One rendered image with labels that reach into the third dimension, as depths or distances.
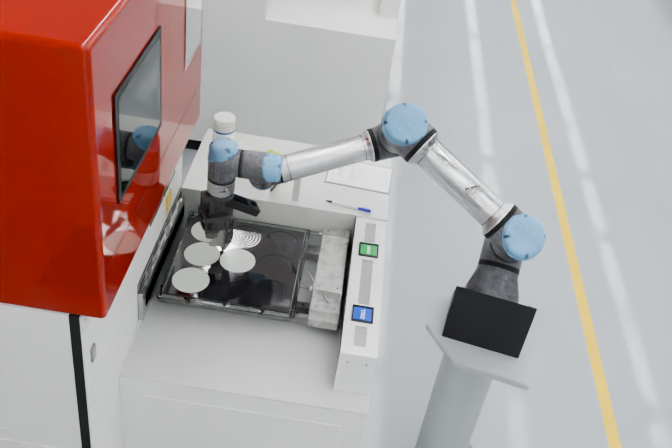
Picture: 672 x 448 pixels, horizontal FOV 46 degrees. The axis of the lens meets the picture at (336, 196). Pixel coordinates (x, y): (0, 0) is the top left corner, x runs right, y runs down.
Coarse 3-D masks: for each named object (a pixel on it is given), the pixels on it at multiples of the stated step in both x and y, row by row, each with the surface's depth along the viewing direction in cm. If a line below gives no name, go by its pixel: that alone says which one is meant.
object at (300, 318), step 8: (184, 304) 219; (192, 304) 218; (232, 312) 219; (240, 312) 218; (248, 312) 218; (296, 312) 218; (280, 320) 219; (288, 320) 218; (296, 320) 218; (304, 320) 218
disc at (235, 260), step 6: (228, 252) 227; (234, 252) 227; (240, 252) 228; (246, 252) 228; (222, 258) 225; (228, 258) 225; (234, 258) 225; (240, 258) 226; (246, 258) 226; (252, 258) 226; (222, 264) 223; (228, 264) 223; (234, 264) 223; (240, 264) 223; (246, 264) 224; (252, 264) 224; (228, 270) 221; (234, 270) 221; (240, 270) 222; (246, 270) 222
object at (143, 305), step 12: (180, 204) 235; (180, 216) 242; (168, 228) 226; (180, 228) 240; (168, 240) 225; (168, 252) 228; (156, 264) 214; (156, 276) 219; (144, 288) 205; (144, 300) 206; (144, 312) 209
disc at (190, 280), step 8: (176, 272) 218; (184, 272) 218; (192, 272) 218; (200, 272) 219; (176, 280) 215; (184, 280) 215; (192, 280) 216; (200, 280) 216; (208, 280) 217; (176, 288) 213; (184, 288) 213; (192, 288) 213; (200, 288) 214
